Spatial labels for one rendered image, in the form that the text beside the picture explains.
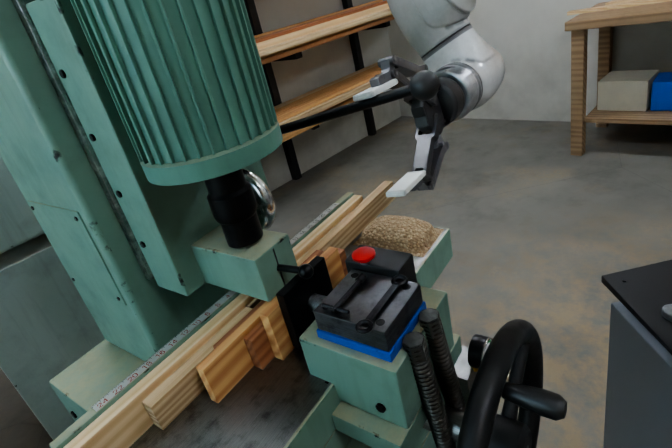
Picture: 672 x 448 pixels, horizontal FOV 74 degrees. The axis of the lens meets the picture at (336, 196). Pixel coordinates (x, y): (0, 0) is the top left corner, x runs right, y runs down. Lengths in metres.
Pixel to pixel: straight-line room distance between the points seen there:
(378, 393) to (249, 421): 0.15
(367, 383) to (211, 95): 0.36
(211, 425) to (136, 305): 0.26
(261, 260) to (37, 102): 0.35
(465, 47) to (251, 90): 0.42
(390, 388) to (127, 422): 0.31
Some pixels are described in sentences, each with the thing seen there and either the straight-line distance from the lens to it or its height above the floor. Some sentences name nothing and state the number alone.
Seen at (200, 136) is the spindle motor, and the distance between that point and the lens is 0.50.
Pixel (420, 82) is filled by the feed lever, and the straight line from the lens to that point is 0.53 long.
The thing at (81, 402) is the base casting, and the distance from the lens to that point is 0.92.
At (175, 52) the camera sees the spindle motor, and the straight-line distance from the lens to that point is 0.49.
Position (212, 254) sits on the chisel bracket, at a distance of 0.66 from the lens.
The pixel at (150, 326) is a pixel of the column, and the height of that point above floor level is 0.90.
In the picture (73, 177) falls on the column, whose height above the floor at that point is 1.17.
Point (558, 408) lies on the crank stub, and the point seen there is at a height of 0.93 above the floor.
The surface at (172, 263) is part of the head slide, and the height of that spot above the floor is 1.03.
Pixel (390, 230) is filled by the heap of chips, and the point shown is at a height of 0.93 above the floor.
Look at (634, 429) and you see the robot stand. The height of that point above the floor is 0.33.
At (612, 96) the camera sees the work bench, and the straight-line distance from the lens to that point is 3.35.
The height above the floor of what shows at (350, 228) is 0.93.
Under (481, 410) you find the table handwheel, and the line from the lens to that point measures 0.49.
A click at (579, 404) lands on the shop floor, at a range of 1.72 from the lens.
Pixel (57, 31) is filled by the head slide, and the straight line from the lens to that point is 0.64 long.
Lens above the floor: 1.32
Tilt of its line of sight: 25 degrees down
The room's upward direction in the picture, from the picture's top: 14 degrees counter-clockwise
